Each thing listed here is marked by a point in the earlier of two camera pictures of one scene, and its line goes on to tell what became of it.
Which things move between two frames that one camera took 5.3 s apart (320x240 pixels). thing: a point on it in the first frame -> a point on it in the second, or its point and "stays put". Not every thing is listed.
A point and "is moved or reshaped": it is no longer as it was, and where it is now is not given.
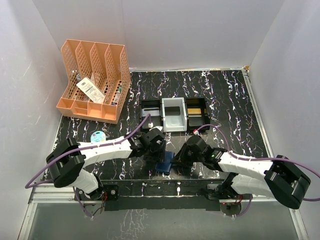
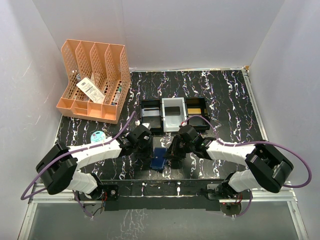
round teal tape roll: x=98 y=136 stays put
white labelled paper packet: x=89 y=89 stays put
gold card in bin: x=194 y=111 stays put
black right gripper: x=180 y=158 -> x=173 y=152
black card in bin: x=172 y=111 stays put
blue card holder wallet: x=165 y=166 is moved or reshaped
